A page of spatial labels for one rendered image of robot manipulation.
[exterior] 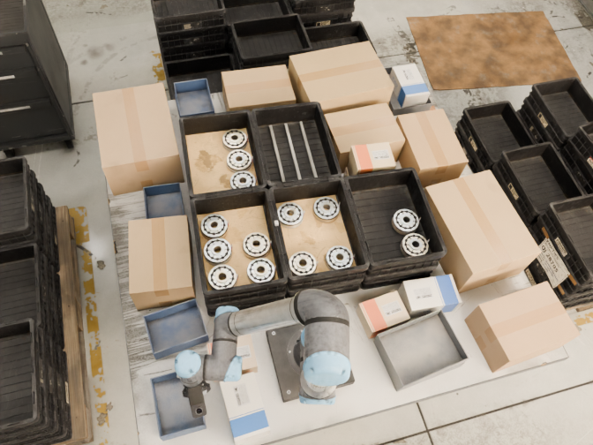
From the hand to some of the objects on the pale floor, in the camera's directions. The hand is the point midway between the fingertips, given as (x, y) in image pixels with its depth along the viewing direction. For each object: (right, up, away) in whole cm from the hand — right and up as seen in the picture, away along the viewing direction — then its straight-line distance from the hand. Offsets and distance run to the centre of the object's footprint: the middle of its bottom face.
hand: (198, 395), depth 185 cm
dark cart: (-124, +122, +148) cm, 228 cm away
